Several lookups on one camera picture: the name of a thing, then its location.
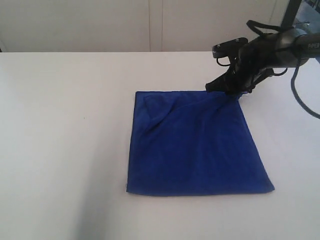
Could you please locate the blue towel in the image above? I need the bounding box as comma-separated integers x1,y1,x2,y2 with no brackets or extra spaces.
126,91,275,197

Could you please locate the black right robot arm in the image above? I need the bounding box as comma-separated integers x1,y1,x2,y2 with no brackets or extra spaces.
205,28,320,95

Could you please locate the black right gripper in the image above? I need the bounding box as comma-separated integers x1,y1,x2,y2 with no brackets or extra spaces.
205,44,273,95

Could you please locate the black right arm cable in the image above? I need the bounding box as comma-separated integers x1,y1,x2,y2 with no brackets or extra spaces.
216,19,320,119

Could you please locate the black metal post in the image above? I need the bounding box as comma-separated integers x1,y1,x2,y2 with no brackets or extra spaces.
280,0,302,27

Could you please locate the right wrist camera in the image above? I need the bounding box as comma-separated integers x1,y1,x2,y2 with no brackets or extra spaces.
212,37,249,59

